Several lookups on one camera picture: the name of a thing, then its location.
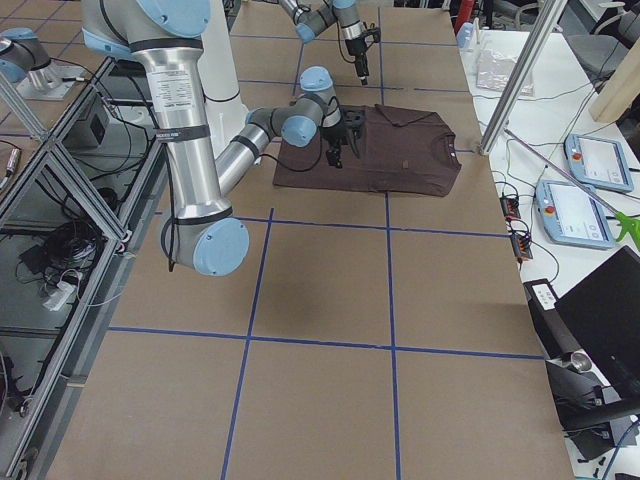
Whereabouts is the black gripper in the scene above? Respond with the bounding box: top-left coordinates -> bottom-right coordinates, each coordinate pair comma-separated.
346,37 -> 369,84
322,124 -> 347,168

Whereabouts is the brown t-shirt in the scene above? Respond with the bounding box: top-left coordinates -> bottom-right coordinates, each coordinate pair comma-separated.
273,104 -> 461,197

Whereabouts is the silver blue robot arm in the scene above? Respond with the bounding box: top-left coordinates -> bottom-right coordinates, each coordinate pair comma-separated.
81,1 -> 341,276
276,0 -> 380,85

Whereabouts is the red cylinder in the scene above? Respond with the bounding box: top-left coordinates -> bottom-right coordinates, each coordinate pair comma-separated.
454,0 -> 475,34

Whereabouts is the clear plastic bag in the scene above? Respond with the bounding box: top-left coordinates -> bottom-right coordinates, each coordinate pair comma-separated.
476,49 -> 518,93

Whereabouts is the orange black terminal block far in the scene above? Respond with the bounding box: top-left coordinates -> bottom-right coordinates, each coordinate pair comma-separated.
499,195 -> 521,221

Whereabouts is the near blue teach pendant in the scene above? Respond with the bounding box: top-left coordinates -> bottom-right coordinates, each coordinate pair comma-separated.
535,180 -> 616,250

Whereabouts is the blue teach pendant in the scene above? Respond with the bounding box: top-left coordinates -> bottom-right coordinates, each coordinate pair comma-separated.
535,180 -> 616,250
564,134 -> 634,193

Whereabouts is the far blue teach pendant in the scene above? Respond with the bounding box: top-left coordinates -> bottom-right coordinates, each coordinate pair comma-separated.
564,134 -> 634,193

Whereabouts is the wooden beam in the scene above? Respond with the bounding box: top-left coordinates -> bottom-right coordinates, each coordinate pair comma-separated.
589,38 -> 639,123

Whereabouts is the black box with label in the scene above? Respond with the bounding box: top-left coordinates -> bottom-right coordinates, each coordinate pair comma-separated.
523,279 -> 582,359

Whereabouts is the green white reacher grabber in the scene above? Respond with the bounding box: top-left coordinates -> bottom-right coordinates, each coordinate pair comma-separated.
503,127 -> 640,245

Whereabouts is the black laptop computer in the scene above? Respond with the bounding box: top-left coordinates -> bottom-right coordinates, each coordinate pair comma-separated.
556,246 -> 639,398

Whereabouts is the silver metal cylinder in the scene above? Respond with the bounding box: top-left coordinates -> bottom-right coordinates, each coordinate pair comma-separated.
560,350 -> 593,374

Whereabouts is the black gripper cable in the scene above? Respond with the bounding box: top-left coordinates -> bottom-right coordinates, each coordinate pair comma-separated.
259,134 -> 361,174

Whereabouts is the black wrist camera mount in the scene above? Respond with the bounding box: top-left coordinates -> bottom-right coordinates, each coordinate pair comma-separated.
341,105 -> 366,140

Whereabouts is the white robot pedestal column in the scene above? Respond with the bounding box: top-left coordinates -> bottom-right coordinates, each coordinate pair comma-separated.
178,0 -> 269,166

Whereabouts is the aluminium frame post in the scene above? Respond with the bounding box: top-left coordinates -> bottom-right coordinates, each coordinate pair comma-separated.
479,0 -> 567,155

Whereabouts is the aluminium table frame rail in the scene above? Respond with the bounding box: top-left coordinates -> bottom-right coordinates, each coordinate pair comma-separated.
1,60 -> 166,479

